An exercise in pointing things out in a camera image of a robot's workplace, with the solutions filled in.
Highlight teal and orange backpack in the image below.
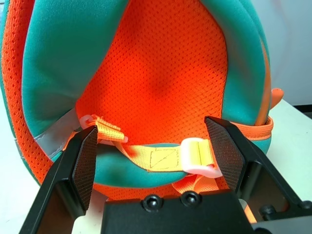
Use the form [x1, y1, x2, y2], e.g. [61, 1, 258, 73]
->
[0, 0, 285, 224]

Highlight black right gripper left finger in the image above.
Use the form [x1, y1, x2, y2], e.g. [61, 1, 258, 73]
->
[20, 126, 98, 234]

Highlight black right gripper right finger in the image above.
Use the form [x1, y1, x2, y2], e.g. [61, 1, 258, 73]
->
[204, 116, 312, 221]

